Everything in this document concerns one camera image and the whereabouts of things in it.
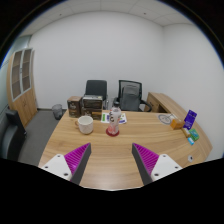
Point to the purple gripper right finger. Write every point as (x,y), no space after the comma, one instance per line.
(152,166)

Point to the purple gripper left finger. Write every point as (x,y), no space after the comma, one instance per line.
(70,166)

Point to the plastic bottle with pink label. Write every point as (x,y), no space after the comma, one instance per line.
(114,118)

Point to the white ceramic mug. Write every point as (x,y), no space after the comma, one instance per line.
(85,124)

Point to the small blue box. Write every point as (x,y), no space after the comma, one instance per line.
(190,140)

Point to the orange cardboard box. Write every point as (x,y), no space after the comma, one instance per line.
(177,124)

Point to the red round coaster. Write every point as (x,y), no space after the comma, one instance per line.
(111,134)

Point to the small yellow-brown box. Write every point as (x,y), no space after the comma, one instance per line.
(186,132)

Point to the round grey disc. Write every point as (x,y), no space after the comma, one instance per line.
(166,118)

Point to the green flat box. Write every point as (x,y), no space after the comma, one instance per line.
(194,134)

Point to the purple upright booklet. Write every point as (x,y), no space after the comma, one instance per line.
(189,119)

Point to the brown box stacked bottom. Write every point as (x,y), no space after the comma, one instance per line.
(94,113)

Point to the grey mesh waste bin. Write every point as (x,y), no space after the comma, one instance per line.
(57,111)

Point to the green and white leaflet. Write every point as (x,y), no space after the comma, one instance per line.
(105,118)

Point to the dark brown box left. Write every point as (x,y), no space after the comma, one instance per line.
(74,106)

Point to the dark box stacked top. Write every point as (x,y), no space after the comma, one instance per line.
(92,101)

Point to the black leather armchair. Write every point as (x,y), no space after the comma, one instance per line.
(12,135)

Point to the grey mesh office chair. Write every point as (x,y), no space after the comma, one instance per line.
(130,96)

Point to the black office chair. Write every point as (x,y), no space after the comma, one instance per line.
(99,88)

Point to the wooden cabinet with glass doors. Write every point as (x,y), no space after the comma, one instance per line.
(20,87)

